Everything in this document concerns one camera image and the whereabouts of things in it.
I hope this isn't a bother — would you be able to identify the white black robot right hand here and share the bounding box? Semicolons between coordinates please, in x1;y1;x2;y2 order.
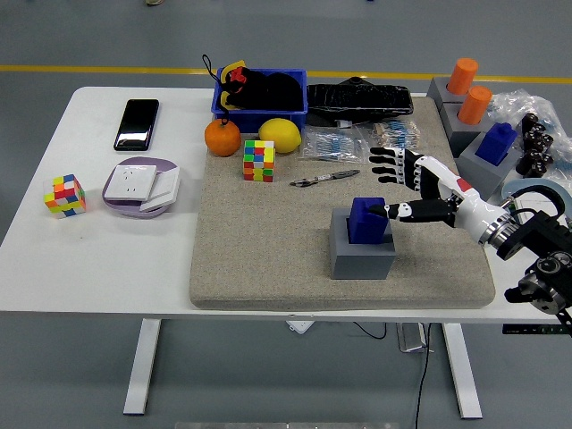
367;147;509;243

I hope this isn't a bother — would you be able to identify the blue square seal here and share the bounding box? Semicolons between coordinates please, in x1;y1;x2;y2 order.
475;122;518;165
347;197;388;246

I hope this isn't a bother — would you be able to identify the grey square seal holder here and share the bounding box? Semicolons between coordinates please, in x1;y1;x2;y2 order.
457;132;523;201
329;207;398;281

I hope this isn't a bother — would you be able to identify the grey round-hole seal holder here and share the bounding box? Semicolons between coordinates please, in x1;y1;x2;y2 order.
440;101;492;158
426;77;470;108

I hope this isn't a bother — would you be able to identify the orange cylinder seal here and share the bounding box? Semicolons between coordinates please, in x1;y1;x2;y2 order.
458;85;492;125
447;57;480;96

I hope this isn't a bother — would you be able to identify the light blue plate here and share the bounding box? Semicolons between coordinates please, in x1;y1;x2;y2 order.
500;178;572;214

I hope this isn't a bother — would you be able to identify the clear bag of resistors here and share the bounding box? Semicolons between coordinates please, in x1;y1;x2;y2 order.
298;124;373;164
371;119;422;153

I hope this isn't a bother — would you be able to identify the crumpled clear plastic bag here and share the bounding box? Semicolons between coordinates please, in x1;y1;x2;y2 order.
489;88;572;180

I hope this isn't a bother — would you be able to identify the black table control panel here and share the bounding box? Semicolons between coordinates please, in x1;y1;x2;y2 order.
501;323;572;335

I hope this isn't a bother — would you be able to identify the black silver pen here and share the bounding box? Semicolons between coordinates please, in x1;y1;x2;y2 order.
289;169;361;188

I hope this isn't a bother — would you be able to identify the black keyboard in plastic wrap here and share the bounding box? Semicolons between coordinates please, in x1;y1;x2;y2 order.
306;76;414;126

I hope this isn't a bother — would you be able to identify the white table leg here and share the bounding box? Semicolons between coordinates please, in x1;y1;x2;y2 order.
442;322;484;420
122;318;162;416

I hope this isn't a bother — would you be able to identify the yellow lemon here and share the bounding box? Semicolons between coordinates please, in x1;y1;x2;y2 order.
258;118;302;155

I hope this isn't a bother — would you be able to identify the grey-brown mat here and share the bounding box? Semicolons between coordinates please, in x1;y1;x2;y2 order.
189;96;496;310

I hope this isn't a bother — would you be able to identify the multicoloured puzzle cube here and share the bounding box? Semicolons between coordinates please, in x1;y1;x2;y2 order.
242;139;276;183
43;173;88;220

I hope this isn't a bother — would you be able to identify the blue plastic bin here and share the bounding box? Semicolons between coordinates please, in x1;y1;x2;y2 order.
210;67;309;133

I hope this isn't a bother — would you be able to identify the black fabric pouch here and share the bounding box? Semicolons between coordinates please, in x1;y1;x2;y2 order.
221;67;304;111

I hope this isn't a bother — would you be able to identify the orange fruit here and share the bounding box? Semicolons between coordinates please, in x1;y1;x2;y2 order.
204;119;242;157

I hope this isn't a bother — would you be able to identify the yellow black tool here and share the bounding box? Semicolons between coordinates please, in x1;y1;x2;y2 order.
217;60;248;111

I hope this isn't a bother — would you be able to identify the black smartphone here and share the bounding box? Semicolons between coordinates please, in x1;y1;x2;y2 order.
113;98;161;152

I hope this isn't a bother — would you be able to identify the purple plate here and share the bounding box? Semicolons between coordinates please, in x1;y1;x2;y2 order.
102;156;181;220

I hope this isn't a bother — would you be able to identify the white wall switch panel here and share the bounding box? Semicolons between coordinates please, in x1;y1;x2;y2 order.
139;166;181;213
513;194;568;221

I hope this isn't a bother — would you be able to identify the clear bracket under table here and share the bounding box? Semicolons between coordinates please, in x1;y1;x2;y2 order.
396;322;428;354

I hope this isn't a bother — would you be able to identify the short black cable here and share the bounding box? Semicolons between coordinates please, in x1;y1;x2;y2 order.
352;321;388;340

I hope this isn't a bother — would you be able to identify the long black cable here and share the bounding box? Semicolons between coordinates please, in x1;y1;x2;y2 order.
414;322;433;429

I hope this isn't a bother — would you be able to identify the black cord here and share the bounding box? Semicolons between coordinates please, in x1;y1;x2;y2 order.
201;54;231;127

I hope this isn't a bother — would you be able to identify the white wall socket panel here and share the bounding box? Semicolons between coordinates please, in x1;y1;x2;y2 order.
104;164;158;201

